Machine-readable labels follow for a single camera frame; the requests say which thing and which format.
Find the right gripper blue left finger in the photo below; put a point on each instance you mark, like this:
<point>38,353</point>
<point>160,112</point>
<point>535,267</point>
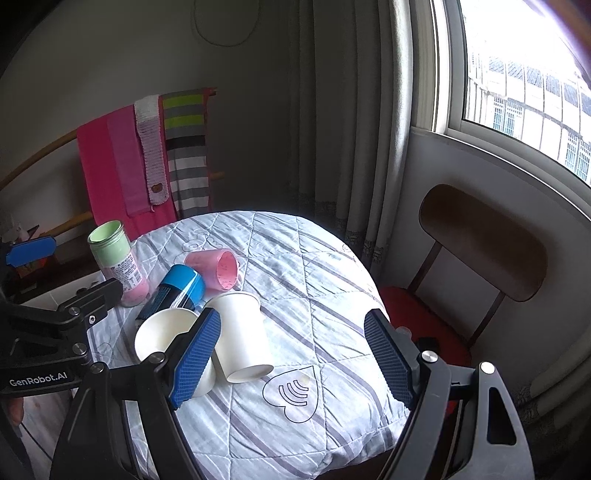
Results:
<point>190,372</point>

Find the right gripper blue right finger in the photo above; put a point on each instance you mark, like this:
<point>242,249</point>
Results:
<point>396,355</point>

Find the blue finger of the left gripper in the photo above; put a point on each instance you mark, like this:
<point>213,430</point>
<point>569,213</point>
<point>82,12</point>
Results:
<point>26,252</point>

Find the green pink lined glass cup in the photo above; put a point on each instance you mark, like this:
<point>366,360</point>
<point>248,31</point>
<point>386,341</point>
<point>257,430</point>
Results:
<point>114,256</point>

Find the lying white paper cup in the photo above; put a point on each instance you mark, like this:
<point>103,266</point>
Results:
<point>242,350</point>

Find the blue black metal tumbler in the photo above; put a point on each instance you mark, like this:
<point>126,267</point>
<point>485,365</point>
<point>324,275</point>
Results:
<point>181,287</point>

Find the striped quilted table cover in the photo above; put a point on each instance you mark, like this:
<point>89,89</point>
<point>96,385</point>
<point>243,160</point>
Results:
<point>325,411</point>

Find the magenta pink towel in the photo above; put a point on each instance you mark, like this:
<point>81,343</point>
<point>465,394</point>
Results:
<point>102,182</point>

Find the light pink cloth strip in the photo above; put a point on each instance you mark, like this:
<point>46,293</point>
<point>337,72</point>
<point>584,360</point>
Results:
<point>128,160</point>

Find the wooden drying rack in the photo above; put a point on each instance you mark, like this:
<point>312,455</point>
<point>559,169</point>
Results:
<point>63,140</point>

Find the grey white striped garment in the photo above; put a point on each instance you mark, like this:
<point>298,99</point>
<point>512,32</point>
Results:
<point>185,127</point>

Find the grey curtain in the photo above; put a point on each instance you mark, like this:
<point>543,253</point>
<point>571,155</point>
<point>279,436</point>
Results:
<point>351,89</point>

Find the window with white frame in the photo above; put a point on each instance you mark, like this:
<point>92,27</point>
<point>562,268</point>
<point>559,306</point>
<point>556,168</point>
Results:
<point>502,76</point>

